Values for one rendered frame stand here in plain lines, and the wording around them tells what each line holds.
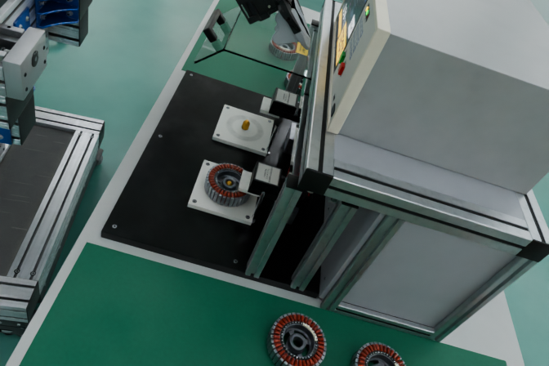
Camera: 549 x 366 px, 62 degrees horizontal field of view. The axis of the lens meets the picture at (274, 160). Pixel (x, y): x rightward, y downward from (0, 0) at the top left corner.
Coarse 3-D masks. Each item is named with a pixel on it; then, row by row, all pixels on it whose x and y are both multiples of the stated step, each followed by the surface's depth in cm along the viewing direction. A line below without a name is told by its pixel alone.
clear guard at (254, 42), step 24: (216, 24) 114; (240, 24) 108; (264, 24) 112; (216, 48) 100; (240, 48) 100; (264, 48) 103; (288, 48) 107; (312, 48) 110; (288, 72) 100; (312, 72) 102
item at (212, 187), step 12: (216, 168) 107; (228, 168) 109; (240, 168) 109; (216, 180) 105; (228, 180) 108; (216, 192) 102; (228, 192) 103; (240, 192) 104; (228, 204) 105; (240, 204) 105
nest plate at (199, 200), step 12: (204, 168) 111; (204, 180) 108; (192, 192) 105; (204, 192) 106; (192, 204) 102; (204, 204) 103; (216, 204) 104; (252, 204) 108; (228, 216) 103; (240, 216) 104
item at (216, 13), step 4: (212, 12) 110; (216, 12) 109; (220, 12) 110; (212, 16) 107; (216, 16) 108; (220, 16) 110; (208, 20) 107; (212, 20) 106; (216, 20) 111; (220, 20) 111; (224, 20) 111; (208, 24) 105; (212, 24) 105; (220, 24) 112; (204, 28) 104; (208, 28) 103; (212, 28) 105; (204, 32) 103; (208, 32) 103; (212, 32) 104; (208, 36) 104; (212, 36) 104; (216, 36) 105; (212, 40) 104
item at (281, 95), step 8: (280, 88) 120; (264, 96) 122; (272, 96) 122; (280, 96) 117; (288, 96) 118; (296, 96) 119; (264, 104) 120; (272, 104) 116; (280, 104) 116; (288, 104) 116; (296, 104) 117; (264, 112) 118; (272, 112) 117; (280, 112) 117; (288, 112) 117; (296, 112) 119; (296, 120) 118
